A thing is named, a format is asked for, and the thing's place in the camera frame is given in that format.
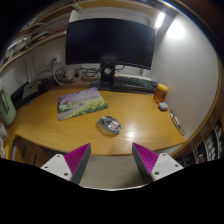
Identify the black desk stand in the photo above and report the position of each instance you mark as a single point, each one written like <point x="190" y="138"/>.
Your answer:
<point x="16" y="97"/>

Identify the white power strip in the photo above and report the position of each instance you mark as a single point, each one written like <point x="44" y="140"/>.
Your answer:
<point x="74" y="75"/>

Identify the transparent computer mouse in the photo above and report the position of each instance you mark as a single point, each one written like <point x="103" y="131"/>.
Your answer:
<point x="109" y="125"/>

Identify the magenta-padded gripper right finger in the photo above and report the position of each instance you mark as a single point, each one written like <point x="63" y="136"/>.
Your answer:
<point x="163" y="166"/>

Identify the wooden bookshelf unit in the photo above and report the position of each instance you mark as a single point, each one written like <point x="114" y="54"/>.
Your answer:
<point x="210" y="143"/>

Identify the flower meadow print mouse pad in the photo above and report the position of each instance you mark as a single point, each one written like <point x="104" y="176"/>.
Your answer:
<point x="81" y="103"/>

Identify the dark grey keyboard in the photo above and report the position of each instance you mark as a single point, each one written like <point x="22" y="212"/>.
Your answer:
<point x="135" y="83"/>

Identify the small grey earbud case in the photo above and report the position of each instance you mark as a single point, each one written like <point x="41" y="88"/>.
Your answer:
<point x="163" y="106"/>

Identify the pale green bag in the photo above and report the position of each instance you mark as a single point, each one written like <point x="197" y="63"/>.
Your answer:
<point x="6" y="108"/>

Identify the wooden wall shelf unit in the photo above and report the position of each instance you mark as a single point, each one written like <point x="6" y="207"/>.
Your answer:
<point x="40" y="35"/>

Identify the bright ceiling light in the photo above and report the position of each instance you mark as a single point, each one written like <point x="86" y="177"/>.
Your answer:
<point x="160" y="20"/>

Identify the black curved monitor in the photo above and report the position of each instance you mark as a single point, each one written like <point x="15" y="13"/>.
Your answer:
<point x="110" y="43"/>

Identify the orange jar with yellow lid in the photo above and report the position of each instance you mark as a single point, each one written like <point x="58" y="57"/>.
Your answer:
<point x="160" y="94"/>

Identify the thin dark pen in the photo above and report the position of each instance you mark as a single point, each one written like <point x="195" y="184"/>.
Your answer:
<point x="176" y="121"/>

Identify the silver flat box device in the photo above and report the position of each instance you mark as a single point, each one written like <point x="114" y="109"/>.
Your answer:
<point x="30" y="89"/>

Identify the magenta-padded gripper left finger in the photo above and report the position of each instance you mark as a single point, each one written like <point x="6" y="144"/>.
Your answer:
<point x="60" y="165"/>

